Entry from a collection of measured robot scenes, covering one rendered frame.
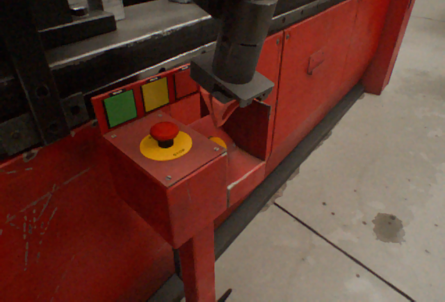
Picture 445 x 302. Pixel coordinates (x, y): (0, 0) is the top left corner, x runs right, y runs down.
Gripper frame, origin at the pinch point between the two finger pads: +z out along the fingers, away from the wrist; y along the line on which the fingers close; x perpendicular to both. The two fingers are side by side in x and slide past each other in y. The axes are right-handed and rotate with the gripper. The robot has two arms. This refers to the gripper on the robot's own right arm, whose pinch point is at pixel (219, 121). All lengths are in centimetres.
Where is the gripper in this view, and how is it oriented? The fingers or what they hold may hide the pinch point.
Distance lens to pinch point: 48.1
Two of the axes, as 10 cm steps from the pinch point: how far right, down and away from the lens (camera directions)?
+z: -2.0, 6.9, 7.0
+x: -6.9, 4.0, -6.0
